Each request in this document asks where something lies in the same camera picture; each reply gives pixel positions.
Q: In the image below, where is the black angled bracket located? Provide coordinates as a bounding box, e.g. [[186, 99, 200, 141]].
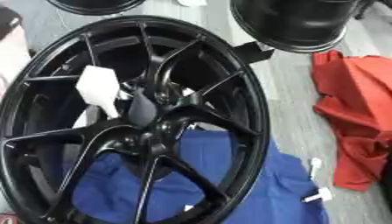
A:
[[233, 41, 276, 65]]

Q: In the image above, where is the white pin with flat head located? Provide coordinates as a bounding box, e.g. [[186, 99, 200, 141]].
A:
[[307, 157, 325, 179], [300, 186, 334, 204], [74, 65, 123, 120]]

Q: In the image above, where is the black spoked wheel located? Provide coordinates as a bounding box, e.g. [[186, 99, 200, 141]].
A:
[[0, 15, 273, 224]]

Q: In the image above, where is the black round wheel rim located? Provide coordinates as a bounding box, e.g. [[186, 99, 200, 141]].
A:
[[44, 0, 149, 17], [227, 0, 371, 54]]

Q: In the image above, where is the crumpled blue cloth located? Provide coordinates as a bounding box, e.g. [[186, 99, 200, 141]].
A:
[[61, 129, 331, 224]]

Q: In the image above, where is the crumpled red cloth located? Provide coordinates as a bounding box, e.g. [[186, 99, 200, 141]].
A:
[[309, 49, 392, 193]]

